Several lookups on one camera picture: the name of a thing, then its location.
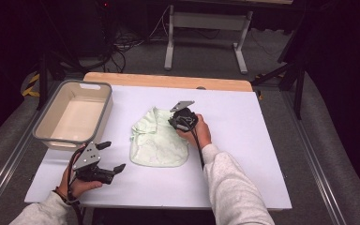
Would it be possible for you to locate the yellow black striped tape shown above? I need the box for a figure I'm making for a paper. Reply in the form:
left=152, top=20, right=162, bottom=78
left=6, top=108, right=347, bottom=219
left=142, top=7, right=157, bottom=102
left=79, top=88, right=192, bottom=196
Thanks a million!
left=21, top=73, right=41, bottom=98

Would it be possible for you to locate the beige plastic basket grey rim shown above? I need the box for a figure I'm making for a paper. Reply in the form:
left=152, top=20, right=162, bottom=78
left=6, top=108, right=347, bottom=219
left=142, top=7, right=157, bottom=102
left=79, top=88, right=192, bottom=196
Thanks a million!
left=32, top=79, right=114, bottom=153

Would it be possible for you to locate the black metal stand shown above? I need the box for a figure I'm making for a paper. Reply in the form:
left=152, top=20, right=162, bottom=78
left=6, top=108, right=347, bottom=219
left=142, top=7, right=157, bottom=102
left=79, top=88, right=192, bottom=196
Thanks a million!
left=37, top=51, right=85, bottom=111

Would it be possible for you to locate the grey metal desk frame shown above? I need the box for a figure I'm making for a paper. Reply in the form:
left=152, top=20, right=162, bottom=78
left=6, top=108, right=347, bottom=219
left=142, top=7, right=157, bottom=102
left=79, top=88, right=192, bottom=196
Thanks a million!
left=163, top=4, right=254, bottom=75

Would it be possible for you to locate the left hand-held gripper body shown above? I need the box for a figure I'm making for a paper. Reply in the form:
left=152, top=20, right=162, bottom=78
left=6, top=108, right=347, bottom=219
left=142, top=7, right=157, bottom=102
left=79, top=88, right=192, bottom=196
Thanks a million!
left=71, top=141, right=116, bottom=186

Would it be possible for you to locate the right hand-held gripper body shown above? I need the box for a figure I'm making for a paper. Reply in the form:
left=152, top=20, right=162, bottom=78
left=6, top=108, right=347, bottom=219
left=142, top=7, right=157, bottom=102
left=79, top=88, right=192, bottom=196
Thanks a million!
left=167, top=99, right=199, bottom=132

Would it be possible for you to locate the black tripod stand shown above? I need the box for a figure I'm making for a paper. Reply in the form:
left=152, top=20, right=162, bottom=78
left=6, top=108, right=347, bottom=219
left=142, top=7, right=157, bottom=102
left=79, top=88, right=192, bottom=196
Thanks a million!
left=251, top=0, right=313, bottom=121

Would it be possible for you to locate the light green baby shirt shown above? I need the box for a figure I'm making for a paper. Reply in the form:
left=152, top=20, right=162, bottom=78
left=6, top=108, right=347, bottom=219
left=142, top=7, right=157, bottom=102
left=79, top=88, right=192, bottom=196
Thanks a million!
left=129, top=106, right=190, bottom=168

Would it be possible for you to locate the dark bead bracelet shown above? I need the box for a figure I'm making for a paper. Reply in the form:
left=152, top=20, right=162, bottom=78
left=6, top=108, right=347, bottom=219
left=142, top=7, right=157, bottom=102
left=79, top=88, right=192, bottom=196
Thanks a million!
left=52, top=187, right=76, bottom=205

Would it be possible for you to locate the person's right hand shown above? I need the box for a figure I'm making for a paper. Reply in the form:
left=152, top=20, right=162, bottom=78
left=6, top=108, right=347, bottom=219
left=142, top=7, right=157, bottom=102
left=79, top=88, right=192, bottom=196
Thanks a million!
left=176, top=112, right=213, bottom=150

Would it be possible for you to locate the left hand-held gripper black cable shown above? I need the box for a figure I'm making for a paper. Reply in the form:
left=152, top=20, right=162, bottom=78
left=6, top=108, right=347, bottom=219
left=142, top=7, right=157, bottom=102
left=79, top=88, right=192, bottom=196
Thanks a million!
left=66, top=146, right=85, bottom=225

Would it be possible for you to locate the bundle of black floor cables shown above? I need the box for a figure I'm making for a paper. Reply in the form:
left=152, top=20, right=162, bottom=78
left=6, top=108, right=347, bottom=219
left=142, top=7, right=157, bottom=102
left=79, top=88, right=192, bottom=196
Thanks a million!
left=104, top=31, right=170, bottom=74

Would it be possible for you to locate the aluminium floor rail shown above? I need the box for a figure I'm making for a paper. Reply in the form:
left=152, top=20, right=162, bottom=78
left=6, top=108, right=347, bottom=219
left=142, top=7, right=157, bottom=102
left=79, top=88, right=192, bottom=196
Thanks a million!
left=279, top=88, right=346, bottom=225
left=0, top=81, right=64, bottom=219

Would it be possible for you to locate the white table mat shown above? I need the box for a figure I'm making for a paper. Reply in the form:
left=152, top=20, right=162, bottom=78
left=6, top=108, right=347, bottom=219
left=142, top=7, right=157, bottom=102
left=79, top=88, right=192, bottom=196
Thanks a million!
left=23, top=84, right=293, bottom=210

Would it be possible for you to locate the person's left hand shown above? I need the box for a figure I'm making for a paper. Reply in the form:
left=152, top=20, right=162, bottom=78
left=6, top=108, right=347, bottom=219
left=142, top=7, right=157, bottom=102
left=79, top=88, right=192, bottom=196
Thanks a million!
left=56, top=146, right=104, bottom=201

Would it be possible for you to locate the hand-held gripper black cable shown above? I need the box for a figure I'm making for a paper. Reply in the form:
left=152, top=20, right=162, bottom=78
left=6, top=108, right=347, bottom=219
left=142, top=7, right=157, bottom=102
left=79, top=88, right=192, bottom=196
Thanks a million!
left=189, top=127, right=206, bottom=172
left=66, top=146, right=85, bottom=225

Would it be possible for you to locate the thin white cable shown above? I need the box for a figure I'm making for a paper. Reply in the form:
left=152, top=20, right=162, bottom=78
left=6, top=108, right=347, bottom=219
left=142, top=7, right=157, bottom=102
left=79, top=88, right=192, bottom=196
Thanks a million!
left=148, top=5, right=172, bottom=40

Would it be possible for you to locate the right hand-held gripper black cable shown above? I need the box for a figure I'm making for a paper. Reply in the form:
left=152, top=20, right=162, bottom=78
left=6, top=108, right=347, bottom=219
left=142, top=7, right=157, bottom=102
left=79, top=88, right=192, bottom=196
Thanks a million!
left=189, top=127, right=206, bottom=172

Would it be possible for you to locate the black equipment case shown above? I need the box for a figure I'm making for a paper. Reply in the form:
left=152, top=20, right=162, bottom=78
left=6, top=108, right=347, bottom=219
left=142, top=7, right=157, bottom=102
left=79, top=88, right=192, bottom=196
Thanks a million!
left=74, top=0, right=120, bottom=59

